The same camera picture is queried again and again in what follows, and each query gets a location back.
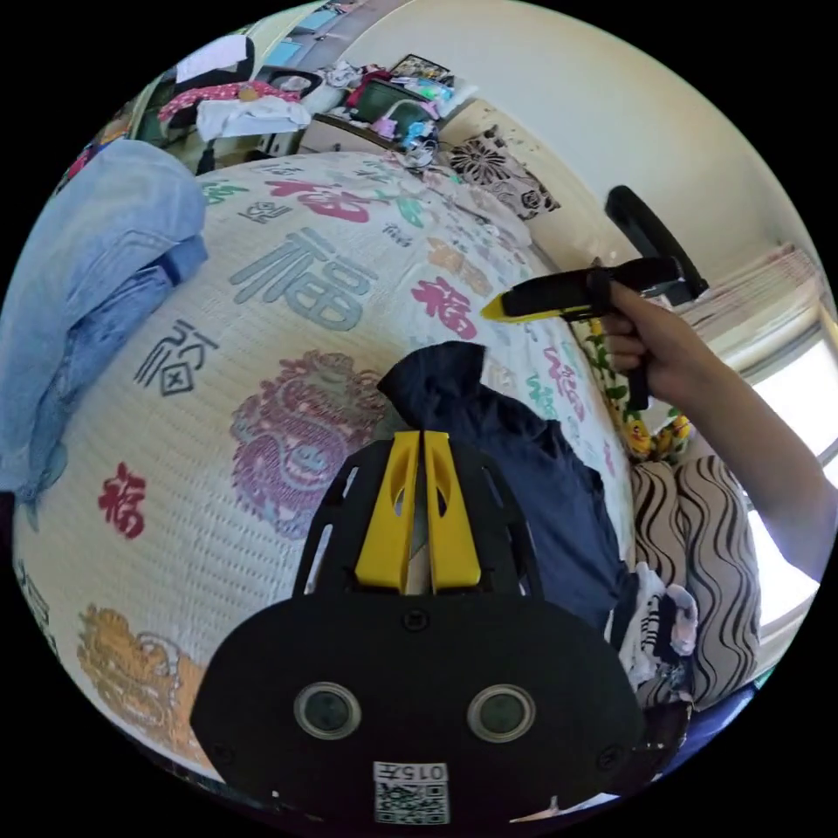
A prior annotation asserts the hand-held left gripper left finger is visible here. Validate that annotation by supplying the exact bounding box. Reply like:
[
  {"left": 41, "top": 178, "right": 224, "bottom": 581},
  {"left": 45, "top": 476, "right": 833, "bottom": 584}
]
[{"left": 354, "top": 431, "right": 421, "bottom": 592}]

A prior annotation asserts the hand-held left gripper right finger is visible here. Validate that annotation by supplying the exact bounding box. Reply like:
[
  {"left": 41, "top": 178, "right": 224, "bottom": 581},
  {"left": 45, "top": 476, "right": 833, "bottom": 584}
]
[{"left": 423, "top": 431, "right": 483, "bottom": 593}]

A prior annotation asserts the black short sleeve shirt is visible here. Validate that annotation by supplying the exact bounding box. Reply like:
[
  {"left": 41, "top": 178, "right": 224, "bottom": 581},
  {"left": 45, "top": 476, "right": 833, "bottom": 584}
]
[{"left": 376, "top": 340, "right": 640, "bottom": 631}]

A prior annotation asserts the person's right forearm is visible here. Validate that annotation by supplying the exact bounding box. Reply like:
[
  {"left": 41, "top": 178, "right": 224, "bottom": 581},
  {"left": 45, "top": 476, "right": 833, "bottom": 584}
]
[{"left": 654, "top": 326, "right": 838, "bottom": 585}]

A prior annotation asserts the person's right hand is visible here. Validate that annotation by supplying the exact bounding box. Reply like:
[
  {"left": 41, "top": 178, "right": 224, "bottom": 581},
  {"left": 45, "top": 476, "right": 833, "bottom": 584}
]
[{"left": 604, "top": 281, "right": 711, "bottom": 409}]

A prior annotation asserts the black floral patterned pillow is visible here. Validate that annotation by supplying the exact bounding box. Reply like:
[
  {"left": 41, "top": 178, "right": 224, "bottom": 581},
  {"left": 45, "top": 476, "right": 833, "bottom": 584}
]
[{"left": 447, "top": 129, "right": 562, "bottom": 223}]

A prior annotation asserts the pink striped curtain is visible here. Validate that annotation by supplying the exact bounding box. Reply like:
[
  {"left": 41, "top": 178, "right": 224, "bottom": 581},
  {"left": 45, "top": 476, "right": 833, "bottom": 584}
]
[{"left": 680, "top": 243, "right": 828, "bottom": 367}]

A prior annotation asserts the black and white garment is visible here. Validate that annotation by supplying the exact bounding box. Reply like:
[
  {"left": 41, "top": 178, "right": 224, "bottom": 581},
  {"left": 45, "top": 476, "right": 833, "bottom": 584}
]
[{"left": 605, "top": 561, "right": 700, "bottom": 698}]

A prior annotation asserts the cluttered desk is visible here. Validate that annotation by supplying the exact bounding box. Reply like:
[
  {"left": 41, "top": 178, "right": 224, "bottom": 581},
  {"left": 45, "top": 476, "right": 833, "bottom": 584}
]
[{"left": 298, "top": 53, "right": 472, "bottom": 161}]

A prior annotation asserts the person's body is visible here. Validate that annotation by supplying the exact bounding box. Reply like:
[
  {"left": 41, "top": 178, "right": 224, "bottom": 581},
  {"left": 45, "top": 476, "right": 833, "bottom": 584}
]
[{"left": 628, "top": 455, "right": 765, "bottom": 711}]

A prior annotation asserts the window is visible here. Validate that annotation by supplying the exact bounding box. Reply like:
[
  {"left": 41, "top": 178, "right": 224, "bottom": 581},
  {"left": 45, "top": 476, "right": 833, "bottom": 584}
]
[{"left": 745, "top": 313, "right": 838, "bottom": 656}]

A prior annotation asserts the chair draped with clothes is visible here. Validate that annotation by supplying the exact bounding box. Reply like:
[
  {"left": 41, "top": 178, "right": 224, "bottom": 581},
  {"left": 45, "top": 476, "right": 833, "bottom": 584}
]
[{"left": 156, "top": 33, "right": 326, "bottom": 173}]

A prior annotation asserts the pile of clothes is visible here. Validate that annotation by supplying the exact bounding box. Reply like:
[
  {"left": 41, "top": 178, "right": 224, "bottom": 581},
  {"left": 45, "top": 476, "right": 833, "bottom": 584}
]
[{"left": 0, "top": 139, "right": 210, "bottom": 532}]

